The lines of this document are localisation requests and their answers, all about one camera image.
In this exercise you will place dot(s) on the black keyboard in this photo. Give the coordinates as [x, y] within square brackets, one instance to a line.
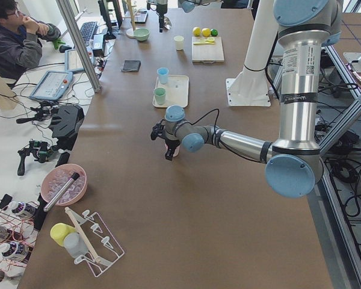
[87, 31]

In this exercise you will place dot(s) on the cream yellow cup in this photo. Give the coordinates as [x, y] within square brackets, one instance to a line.
[179, 42]

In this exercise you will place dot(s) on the blue cup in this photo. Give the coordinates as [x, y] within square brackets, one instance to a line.
[162, 73]

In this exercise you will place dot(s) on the teach pendant tablet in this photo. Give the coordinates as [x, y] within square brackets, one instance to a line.
[52, 85]

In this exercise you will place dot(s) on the white wire cup rack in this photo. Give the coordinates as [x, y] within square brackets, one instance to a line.
[104, 248]

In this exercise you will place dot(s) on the steel ice scoop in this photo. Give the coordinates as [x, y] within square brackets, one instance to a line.
[167, 23]

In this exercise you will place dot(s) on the yellow plastic knife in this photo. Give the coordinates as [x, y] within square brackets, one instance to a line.
[203, 43]

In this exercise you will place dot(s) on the metal scoop in bowl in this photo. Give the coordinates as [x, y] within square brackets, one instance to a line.
[61, 192]

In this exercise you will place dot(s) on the green lime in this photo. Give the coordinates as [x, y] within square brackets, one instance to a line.
[214, 32]

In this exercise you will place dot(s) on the pink cup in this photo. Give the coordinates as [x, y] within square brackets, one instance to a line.
[176, 150]

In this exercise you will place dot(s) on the wooden cutting board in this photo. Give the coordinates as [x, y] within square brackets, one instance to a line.
[207, 53]

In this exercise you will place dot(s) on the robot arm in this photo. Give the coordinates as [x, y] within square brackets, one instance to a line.
[292, 162]
[189, 5]

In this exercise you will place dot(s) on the aluminium frame post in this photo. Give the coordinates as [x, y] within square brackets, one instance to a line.
[69, 19]

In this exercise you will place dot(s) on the cream rabbit tray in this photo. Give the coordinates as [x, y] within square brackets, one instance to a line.
[177, 88]

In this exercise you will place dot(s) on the grey cup on rack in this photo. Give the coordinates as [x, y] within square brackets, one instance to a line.
[75, 245]

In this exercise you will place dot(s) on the yellow cup on rack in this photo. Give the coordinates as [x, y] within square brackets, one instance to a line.
[60, 231]

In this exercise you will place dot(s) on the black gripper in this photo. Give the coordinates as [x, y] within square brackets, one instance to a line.
[170, 142]
[161, 13]

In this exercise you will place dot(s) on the whole lemon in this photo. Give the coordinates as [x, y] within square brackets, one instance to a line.
[206, 32]
[196, 31]

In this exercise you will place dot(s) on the black monitor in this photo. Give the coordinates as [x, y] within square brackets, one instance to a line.
[111, 14]

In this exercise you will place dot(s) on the seated person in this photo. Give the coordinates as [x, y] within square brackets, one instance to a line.
[20, 36]

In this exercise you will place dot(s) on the grey folded cloth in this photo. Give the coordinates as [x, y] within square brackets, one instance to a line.
[131, 66]

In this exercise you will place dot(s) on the green cup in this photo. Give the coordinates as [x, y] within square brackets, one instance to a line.
[160, 95]

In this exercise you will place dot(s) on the green bowl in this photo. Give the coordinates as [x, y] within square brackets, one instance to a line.
[141, 34]

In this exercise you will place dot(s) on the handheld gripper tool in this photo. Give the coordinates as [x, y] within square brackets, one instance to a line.
[40, 150]

